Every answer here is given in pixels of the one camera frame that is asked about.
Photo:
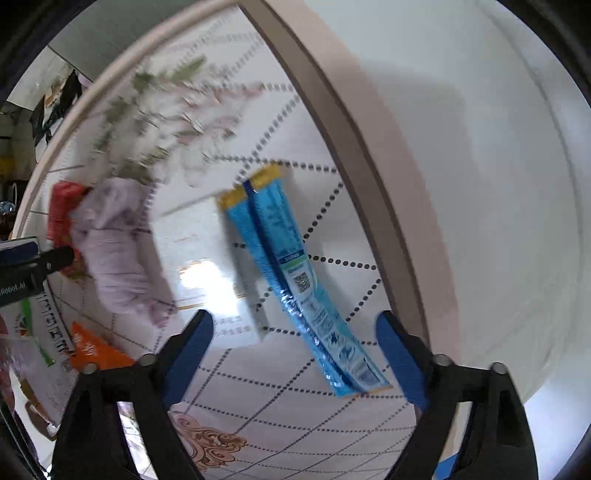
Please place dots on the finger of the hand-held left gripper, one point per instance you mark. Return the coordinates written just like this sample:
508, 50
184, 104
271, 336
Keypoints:
54, 259

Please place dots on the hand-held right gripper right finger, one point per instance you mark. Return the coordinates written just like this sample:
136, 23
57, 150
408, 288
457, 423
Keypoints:
400, 364

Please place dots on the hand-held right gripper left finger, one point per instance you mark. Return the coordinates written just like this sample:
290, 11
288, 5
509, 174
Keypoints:
193, 353

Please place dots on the lavender cloth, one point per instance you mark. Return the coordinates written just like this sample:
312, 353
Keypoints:
120, 249

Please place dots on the long blue snack packet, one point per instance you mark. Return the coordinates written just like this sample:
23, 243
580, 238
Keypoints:
295, 277

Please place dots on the red packet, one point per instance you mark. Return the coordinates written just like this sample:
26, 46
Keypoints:
62, 207

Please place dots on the white printed paper bag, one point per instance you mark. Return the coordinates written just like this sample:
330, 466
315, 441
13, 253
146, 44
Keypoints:
41, 369

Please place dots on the orange packet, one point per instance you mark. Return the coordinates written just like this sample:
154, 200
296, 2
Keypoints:
97, 350

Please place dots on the white glossy packet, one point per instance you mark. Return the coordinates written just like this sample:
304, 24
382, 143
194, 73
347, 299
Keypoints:
203, 240

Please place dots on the dark hanging clothes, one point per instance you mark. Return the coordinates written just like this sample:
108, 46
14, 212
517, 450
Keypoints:
69, 92

